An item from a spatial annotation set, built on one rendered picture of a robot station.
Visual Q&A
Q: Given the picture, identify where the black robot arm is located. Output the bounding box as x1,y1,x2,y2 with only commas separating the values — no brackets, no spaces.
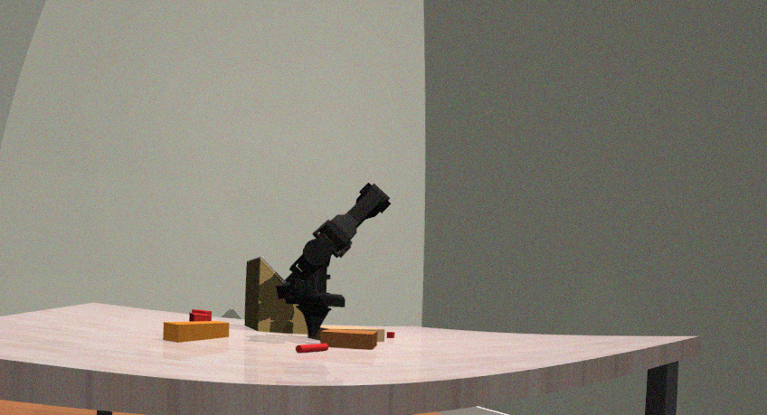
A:
276,183,390,299

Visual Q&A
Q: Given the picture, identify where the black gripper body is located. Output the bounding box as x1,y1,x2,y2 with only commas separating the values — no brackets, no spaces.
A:
286,269,345,308

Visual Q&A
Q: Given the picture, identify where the red cylinder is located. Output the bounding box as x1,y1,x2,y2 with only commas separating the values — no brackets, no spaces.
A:
296,344,328,353

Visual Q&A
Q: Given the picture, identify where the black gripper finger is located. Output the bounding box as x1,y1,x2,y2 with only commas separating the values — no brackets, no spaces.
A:
303,307,331,336
296,306,310,336

